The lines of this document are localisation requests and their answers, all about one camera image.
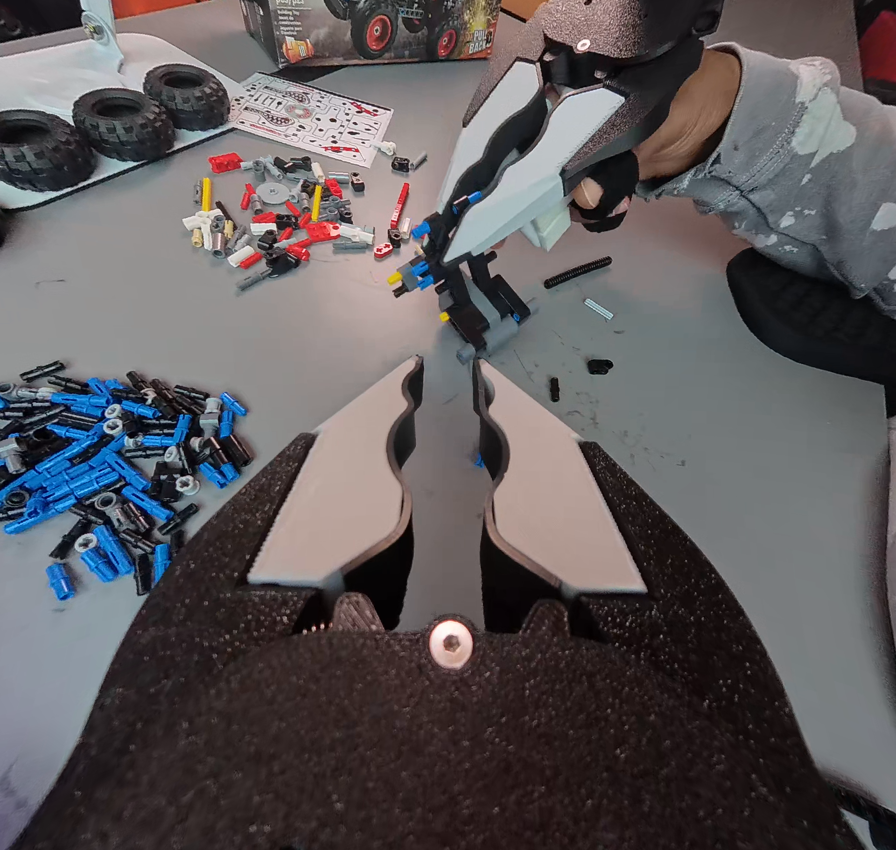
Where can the black spring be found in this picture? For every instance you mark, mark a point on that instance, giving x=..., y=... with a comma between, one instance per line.
x=577, y=273

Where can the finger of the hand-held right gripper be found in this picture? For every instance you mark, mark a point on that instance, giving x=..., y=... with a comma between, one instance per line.
x=483, y=129
x=525, y=185

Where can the person's right forearm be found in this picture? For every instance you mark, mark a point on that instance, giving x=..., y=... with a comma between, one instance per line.
x=805, y=164

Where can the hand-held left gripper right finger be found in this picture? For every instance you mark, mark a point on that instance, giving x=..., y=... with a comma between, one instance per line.
x=553, y=507

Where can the black toy brick assembly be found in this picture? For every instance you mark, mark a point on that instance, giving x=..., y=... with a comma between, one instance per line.
x=476, y=304

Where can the toy truck box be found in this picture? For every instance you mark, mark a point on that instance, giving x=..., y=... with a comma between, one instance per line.
x=385, y=3

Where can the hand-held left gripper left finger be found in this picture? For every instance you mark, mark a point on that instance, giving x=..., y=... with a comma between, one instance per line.
x=336, y=507

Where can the pile of mixed toy pieces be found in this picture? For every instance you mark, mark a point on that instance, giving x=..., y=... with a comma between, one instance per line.
x=287, y=220

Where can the person's right hand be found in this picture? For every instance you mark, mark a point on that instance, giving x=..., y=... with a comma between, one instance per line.
x=686, y=115

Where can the light grey toy pin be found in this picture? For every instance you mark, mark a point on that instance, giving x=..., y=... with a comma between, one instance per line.
x=599, y=309

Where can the sticker sheet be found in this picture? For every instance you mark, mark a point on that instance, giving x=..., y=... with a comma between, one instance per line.
x=315, y=115

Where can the black armrest cushion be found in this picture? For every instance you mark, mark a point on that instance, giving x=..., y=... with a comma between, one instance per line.
x=805, y=318

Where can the white tray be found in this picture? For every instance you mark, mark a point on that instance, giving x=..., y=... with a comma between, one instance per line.
x=42, y=73

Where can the pile of blue black pins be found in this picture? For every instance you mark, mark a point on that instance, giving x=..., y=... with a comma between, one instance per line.
x=91, y=465

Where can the long red toy beam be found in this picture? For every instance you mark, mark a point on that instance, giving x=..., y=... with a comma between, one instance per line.
x=401, y=206

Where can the black toy tire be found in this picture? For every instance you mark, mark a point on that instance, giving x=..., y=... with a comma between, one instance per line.
x=42, y=154
x=185, y=105
x=122, y=129

